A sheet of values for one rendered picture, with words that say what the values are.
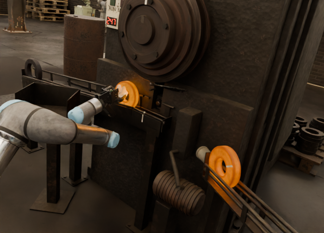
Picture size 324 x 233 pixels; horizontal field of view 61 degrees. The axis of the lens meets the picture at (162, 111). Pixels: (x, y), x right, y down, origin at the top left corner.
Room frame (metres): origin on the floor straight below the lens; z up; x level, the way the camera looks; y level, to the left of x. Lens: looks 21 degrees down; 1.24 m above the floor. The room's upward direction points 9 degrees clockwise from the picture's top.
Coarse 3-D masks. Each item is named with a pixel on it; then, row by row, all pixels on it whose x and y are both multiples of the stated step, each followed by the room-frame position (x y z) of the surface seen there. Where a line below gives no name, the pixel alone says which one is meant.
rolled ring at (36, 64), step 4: (28, 60) 1.92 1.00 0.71; (32, 60) 1.89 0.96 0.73; (36, 60) 1.91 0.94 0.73; (28, 64) 1.93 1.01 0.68; (32, 64) 1.90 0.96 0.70; (36, 64) 1.88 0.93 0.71; (28, 68) 1.95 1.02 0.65; (36, 68) 1.87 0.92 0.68; (40, 68) 1.88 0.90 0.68; (28, 72) 1.95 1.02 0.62; (36, 72) 1.87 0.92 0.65; (40, 72) 1.87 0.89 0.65; (28, 76) 1.93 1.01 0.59; (32, 76) 1.95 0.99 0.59; (36, 76) 1.87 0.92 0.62; (40, 76) 1.87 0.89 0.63
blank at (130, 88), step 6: (120, 84) 1.42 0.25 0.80; (126, 84) 1.40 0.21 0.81; (132, 84) 1.40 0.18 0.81; (126, 90) 1.40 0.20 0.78; (132, 90) 1.37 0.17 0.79; (132, 96) 1.37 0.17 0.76; (138, 96) 1.38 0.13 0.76; (120, 102) 1.41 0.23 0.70; (126, 102) 1.39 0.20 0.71; (132, 102) 1.37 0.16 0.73
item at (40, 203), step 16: (16, 96) 1.27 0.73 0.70; (32, 96) 1.43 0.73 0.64; (48, 96) 1.46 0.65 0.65; (64, 96) 1.46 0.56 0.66; (64, 112) 1.37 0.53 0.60; (48, 144) 1.33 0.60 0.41; (48, 160) 1.33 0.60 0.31; (48, 176) 1.33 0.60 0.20; (48, 192) 1.33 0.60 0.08; (64, 192) 1.44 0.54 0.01; (32, 208) 1.26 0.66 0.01; (48, 208) 1.28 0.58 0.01; (64, 208) 1.30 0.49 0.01
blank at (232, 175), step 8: (216, 152) 0.93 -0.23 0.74; (224, 152) 0.89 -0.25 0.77; (232, 152) 0.88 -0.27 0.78; (216, 160) 0.92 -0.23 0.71; (224, 160) 0.88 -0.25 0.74; (232, 160) 0.85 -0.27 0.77; (216, 168) 0.91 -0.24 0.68; (232, 168) 0.83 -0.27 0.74; (240, 168) 0.84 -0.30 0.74; (224, 176) 0.86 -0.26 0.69; (232, 176) 0.82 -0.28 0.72; (240, 176) 0.83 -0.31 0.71; (216, 184) 0.88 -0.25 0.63; (232, 184) 0.83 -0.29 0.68
